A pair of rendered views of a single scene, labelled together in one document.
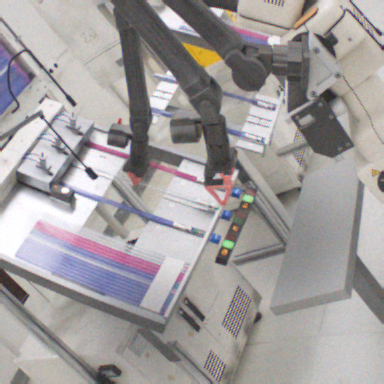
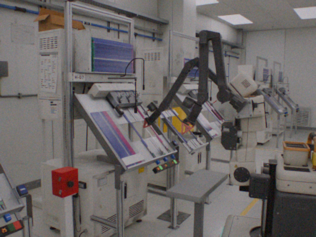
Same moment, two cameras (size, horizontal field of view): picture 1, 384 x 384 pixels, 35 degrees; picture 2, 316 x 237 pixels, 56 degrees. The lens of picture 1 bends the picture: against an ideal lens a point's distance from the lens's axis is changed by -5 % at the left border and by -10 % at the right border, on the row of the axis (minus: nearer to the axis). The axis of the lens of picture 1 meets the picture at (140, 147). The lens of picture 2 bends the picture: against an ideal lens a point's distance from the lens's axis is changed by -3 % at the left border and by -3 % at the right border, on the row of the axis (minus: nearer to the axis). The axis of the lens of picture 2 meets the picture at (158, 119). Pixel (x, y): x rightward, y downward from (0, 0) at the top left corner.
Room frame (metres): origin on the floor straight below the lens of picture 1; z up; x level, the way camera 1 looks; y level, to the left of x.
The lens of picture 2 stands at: (-0.43, 0.43, 1.31)
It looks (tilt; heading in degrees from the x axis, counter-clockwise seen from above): 7 degrees down; 349
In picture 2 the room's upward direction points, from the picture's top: 1 degrees clockwise
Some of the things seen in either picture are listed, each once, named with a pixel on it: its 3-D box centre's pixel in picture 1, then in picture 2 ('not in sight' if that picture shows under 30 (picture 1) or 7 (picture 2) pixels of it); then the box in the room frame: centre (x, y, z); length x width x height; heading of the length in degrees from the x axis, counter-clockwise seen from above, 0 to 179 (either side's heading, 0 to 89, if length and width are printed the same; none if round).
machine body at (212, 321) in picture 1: (146, 335); (96, 193); (2.26, 0.49, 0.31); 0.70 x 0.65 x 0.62; 136
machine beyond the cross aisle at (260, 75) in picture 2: not in sight; (256, 100); (5.84, -2.99, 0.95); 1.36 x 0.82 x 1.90; 46
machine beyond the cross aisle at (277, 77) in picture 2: not in sight; (272, 98); (6.86, -4.02, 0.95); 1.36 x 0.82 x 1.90; 46
